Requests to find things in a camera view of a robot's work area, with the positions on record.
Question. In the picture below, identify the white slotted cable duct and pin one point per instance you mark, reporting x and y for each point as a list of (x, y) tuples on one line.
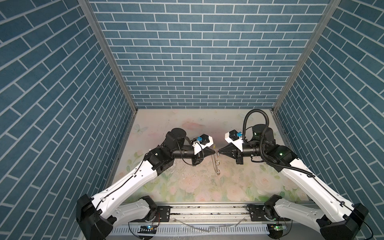
[(182, 230)]

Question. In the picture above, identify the aluminium front rail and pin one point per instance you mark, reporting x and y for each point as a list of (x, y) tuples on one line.
[(214, 214)]

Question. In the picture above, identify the corner aluminium post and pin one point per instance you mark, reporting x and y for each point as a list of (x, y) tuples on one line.
[(318, 30), (94, 24)]

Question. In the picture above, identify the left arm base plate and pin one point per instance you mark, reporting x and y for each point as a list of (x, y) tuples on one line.
[(161, 214)]

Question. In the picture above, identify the right green circuit board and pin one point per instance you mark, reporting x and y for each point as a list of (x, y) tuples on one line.
[(273, 228)]

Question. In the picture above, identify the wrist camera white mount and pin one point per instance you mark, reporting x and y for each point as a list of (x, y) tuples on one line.
[(236, 138), (202, 142)]

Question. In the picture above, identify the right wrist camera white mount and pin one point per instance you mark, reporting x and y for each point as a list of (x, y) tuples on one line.
[(236, 138)]

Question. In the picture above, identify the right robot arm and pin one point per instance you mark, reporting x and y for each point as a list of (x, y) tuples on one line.
[(336, 218)]

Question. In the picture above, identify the right corner aluminium post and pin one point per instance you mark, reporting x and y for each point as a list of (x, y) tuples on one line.
[(318, 30)]

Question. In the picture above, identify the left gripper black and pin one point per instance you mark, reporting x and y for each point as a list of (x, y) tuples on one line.
[(199, 156)]

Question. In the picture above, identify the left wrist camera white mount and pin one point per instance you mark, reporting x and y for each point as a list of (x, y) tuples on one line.
[(202, 142)]

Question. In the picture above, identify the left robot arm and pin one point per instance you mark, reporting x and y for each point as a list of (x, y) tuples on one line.
[(98, 215)]

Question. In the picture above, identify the green circuit board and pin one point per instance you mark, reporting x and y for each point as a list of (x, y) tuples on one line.
[(152, 230), (273, 228)]

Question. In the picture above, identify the left corner aluminium post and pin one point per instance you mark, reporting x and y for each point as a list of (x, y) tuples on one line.
[(94, 24)]

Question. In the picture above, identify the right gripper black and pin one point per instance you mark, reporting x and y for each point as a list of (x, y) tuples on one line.
[(236, 154)]

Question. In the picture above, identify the left green circuit board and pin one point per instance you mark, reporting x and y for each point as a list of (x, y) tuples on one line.
[(152, 230)]

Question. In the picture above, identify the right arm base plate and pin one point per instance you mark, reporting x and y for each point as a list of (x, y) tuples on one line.
[(259, 213)]

